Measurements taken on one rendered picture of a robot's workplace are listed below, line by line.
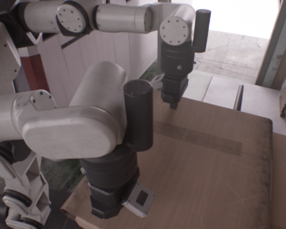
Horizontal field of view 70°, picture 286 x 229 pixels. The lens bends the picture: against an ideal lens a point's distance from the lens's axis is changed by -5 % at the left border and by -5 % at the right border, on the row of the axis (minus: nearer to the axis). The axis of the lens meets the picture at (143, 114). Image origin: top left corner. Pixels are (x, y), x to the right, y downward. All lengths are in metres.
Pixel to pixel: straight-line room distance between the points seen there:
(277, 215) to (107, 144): 0.45
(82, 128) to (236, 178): 0.40
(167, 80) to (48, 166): 1.65
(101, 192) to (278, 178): 0.45
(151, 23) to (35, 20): 0.33
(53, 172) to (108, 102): 1.78
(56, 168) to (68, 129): 1.79
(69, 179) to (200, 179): 1.51
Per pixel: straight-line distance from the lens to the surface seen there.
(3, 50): 0.67
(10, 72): 0.69
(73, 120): 0.22
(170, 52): 0.53
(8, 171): 0.88
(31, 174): 1.12
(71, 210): 0.50
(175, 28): 0.49
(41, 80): 1.26
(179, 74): 0.56
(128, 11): 0.56
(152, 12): 0.58
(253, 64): 3.55
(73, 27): 0.59
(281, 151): 0.70
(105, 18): 0.57
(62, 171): 1.98
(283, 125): 2.39
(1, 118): 0.31
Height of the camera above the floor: 1.53
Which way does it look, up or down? 42 degrees down
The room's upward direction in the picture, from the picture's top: 3 degrees counter-clockwise
